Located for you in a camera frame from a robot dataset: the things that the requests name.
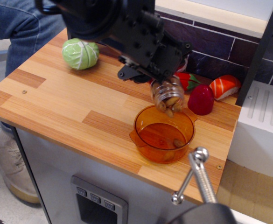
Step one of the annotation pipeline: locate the grey toy oven cabinet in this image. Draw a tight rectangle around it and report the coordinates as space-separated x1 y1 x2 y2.
13 128 194 224

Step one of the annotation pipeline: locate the orange transparent plastic pot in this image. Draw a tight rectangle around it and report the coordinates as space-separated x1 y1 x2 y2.
130 106 197 164

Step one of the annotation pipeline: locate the black clamp body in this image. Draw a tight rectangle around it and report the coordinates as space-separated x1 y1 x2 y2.
168 203 237 224

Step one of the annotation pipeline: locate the green toy cabbage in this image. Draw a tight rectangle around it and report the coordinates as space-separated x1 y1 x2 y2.
62 38 99 70

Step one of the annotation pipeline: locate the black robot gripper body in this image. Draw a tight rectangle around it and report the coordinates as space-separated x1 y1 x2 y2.
118 35 193 84

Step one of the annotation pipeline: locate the clear almond jar red label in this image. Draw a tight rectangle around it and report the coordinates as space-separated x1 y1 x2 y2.
150 69 184 118

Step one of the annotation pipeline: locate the black metal shelf post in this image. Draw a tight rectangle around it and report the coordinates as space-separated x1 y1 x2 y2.
235 11 273 106

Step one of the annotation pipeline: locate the dark red toy dome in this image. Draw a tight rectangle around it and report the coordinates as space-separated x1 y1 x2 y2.
188 84 214 115

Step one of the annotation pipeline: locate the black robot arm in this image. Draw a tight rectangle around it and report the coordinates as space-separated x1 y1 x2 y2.
35 0 192 83

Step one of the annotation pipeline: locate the grey oven control panel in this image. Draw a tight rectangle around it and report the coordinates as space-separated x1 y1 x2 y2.
71 176 128 224

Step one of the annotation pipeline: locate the white toy sink unit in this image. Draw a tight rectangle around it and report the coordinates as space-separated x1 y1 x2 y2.
228 81 273 177

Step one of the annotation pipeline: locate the toy salmon sushi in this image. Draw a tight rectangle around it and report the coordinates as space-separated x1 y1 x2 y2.
209 75 241 101

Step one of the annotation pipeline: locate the red toy chili pepper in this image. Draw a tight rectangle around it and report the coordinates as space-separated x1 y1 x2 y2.
175 72 201 91

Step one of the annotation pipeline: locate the brown almond in pot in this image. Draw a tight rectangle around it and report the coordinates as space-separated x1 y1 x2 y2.
173 139 185 148

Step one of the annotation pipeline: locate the metal clamp screw handle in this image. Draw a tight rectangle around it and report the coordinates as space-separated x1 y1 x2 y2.
171 147 218 205

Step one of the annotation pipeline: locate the person leg in jeans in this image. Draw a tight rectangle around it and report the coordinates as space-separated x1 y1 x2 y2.
0 0 67 133

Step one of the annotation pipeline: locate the beige sneaker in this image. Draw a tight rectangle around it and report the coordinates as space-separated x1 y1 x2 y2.
0 128 40 204

